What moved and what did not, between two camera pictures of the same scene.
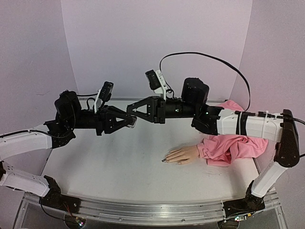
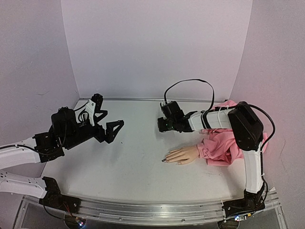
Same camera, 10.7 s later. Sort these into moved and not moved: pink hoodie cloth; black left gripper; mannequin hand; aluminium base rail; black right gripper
Moved: black left gripper; black right gripper
Not moved: pink hoodie cloth; aluminium base rail; mannequin hand
